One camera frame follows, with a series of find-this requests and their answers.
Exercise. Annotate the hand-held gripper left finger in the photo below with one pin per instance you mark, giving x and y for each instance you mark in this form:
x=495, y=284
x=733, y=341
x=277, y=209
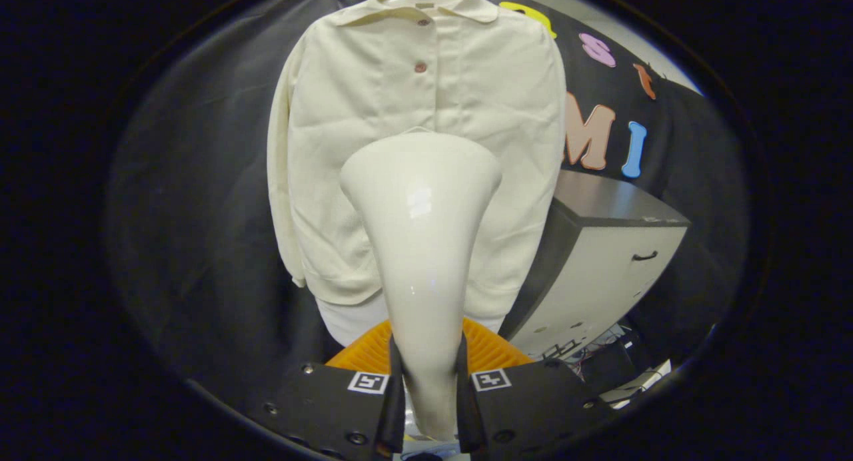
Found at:
x=326, y=408

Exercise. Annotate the black box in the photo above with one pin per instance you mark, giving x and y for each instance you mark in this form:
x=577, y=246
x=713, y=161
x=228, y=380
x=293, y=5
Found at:
x=603, y=369

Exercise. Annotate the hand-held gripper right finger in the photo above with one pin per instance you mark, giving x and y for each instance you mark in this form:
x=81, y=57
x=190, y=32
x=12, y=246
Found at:
x=526, y=408

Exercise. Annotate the cream button shirt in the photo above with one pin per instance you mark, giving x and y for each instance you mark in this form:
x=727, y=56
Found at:
x=346, y=148

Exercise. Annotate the grey cabinet with dark top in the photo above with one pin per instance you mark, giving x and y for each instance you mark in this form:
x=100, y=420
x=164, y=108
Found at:
x=600, y=274

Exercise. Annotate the white garment steamer nozzle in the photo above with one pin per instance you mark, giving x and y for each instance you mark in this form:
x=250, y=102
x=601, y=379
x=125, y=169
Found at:
x=420, y=248

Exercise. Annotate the white box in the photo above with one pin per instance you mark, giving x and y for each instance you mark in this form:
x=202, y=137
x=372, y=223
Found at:
x=643, y=381

